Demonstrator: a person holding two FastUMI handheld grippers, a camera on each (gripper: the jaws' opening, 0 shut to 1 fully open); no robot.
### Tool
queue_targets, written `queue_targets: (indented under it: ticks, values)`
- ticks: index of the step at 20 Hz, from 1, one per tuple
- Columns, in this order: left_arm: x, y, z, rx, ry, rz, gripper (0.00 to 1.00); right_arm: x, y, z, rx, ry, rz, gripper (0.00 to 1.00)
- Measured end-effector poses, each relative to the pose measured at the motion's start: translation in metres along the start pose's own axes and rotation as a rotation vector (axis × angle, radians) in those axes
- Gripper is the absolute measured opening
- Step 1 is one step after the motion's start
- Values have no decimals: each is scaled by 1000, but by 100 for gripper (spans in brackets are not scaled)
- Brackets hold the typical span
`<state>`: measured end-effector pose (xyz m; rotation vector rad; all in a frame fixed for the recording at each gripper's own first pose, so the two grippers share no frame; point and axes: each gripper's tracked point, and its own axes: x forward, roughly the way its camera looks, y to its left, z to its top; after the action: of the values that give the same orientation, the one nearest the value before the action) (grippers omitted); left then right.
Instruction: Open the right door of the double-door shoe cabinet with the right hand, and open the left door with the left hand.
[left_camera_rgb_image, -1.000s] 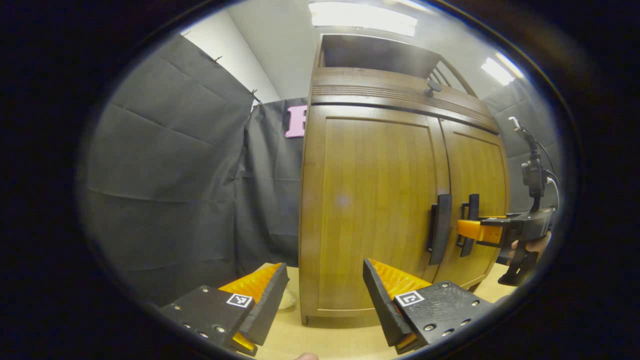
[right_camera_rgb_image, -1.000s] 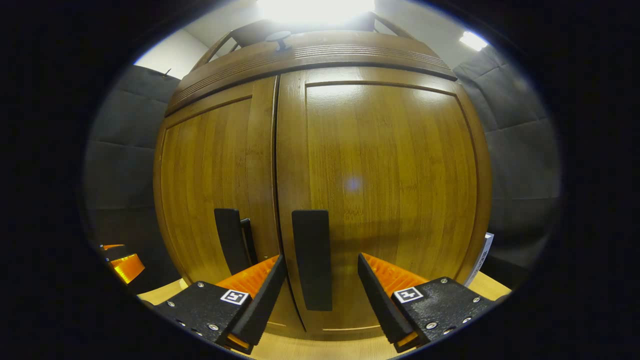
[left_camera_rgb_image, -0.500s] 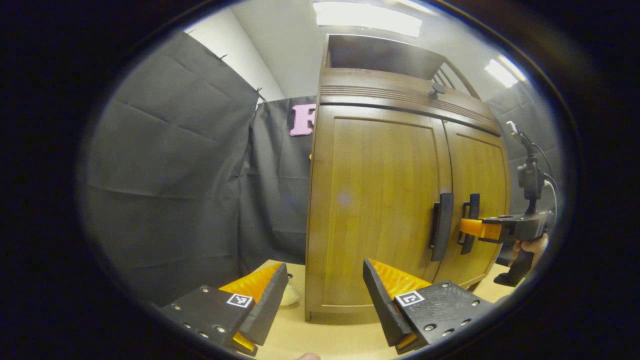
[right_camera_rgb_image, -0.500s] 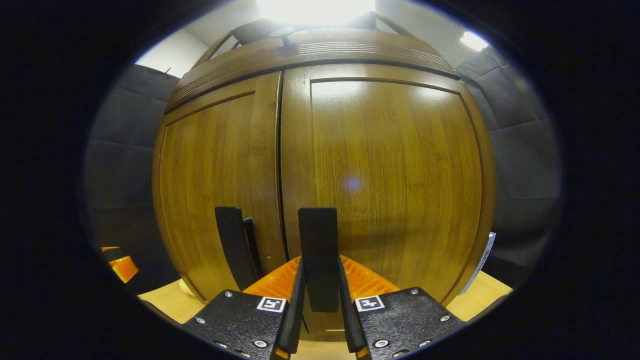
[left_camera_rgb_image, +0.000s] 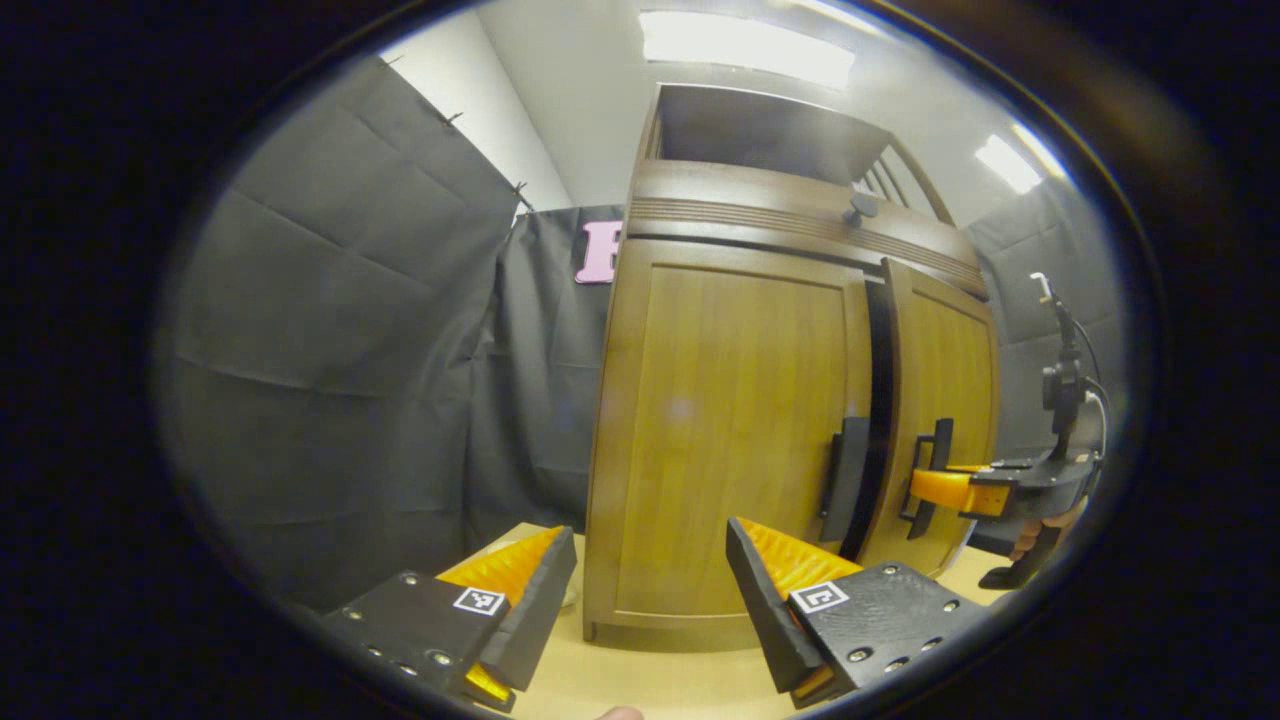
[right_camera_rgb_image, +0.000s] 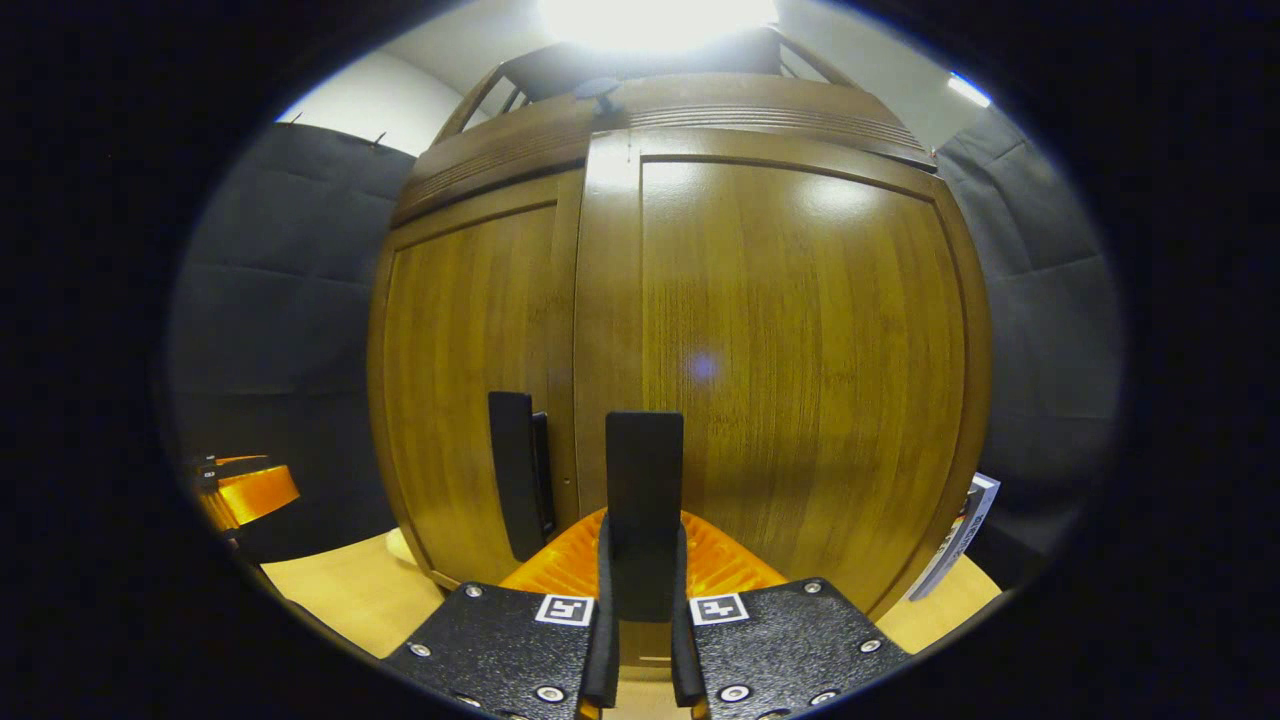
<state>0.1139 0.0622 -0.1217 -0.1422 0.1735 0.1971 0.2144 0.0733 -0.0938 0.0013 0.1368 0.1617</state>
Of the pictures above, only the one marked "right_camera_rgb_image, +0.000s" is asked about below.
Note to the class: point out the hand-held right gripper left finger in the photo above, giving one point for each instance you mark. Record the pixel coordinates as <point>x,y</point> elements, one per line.
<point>605,650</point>

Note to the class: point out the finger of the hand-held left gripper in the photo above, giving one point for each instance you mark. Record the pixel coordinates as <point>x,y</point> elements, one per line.
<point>255,495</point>
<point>225,462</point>

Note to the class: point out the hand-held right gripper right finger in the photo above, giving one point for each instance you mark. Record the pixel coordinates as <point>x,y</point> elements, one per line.
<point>685,650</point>

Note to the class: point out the wooden cabinet door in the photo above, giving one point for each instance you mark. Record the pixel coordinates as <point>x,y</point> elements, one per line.
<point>450,350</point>
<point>800,350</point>

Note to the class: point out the wooden double-door shoe cabinet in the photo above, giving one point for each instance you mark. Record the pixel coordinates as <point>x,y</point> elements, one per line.
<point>545,70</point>

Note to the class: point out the white printed box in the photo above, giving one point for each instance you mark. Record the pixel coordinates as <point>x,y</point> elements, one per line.
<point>965,530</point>

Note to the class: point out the large ceiling light panel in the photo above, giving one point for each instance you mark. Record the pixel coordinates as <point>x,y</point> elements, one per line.
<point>655,20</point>

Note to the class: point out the small ceiling light panel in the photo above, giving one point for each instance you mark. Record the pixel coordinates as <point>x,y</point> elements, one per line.
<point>968,90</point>

